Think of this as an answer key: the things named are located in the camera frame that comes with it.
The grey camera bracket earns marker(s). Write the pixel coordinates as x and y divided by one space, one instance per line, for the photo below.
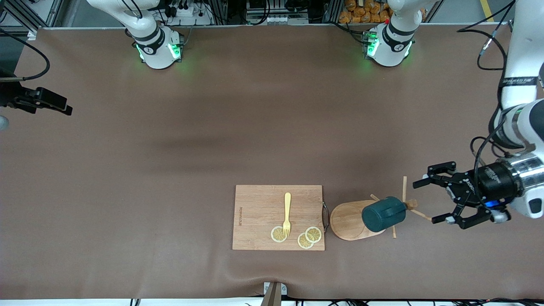
273 297

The orange snack bag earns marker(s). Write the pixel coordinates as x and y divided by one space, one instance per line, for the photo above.
357 12

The wooden cutting board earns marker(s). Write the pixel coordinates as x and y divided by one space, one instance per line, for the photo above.
259 212

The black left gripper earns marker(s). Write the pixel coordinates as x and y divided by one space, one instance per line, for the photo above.
492 179

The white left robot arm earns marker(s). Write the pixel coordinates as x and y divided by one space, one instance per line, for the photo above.
525 42

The lemon slice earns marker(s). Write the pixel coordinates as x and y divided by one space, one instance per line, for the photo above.
313 234
276 235
303 242

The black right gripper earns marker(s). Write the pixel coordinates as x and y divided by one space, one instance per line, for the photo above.
9 94

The wooden cup rack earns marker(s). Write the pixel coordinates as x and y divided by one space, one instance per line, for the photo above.
346 221

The yellow plastic fork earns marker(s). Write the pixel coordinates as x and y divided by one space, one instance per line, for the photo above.
287 204

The white power strip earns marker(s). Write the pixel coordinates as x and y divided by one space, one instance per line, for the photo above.
187 12
284 19

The dark green cup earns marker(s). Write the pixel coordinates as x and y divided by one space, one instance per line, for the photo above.
380 216

